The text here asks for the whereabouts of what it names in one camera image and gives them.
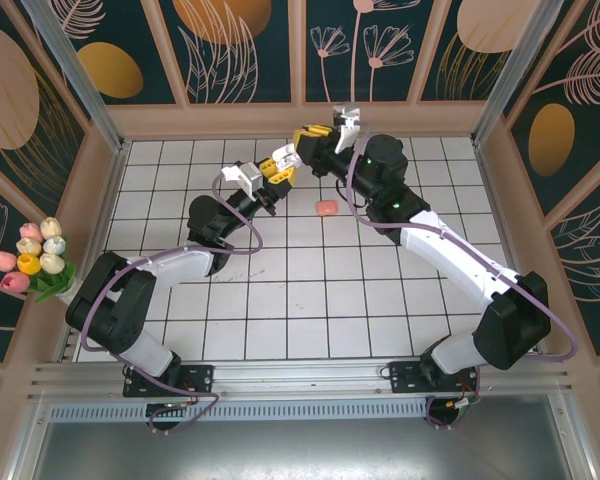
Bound aluminium corner post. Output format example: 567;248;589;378
471;0;566;149
22;0;131;157

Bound grey metal sheet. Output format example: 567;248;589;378
27;419;581;480

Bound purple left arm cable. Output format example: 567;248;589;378
79;177;265;436

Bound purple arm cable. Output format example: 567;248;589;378
79;177;265;436
344;119;581;431

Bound small electronics board with wires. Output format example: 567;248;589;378
427;384;481;431
144;399;201;436

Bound aluminium mounting rail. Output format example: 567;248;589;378
27;353;576;401

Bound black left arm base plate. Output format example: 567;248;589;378
122;362;216;399

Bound aluminium side rail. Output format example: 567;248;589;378
54;327;84;362

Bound perforated metal cable tray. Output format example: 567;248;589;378
47;397;564;424

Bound white ribbed vase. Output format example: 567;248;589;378
59;279;89;306

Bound artificial tulip bouquet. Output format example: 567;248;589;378
0;215;79;304

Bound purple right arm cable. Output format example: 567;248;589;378
344;119;581;431

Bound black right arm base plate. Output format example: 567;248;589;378
387;359;481;396

